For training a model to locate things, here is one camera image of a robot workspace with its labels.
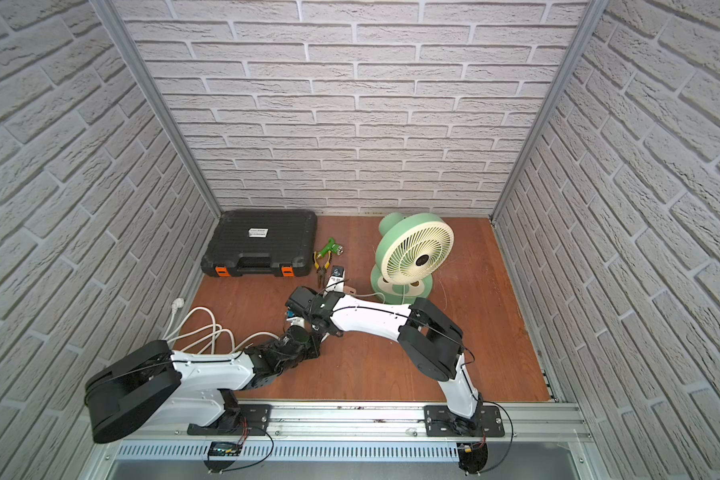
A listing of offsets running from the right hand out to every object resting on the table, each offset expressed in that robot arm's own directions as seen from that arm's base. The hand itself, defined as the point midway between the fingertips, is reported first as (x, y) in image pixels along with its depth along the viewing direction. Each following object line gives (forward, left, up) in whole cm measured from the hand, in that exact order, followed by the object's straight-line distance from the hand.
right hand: (337, 296), depth 88 cm
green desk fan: (+2, -21, +19) cm, 28 cm away
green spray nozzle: (+24, +3, -4) cm, 24 cm away
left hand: (-8, +5, -6) cm, 11 cm away
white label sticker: (+27, +29, +1) cm, 40 cm away
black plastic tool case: (+24, +27, -1) cm, 36 cm away
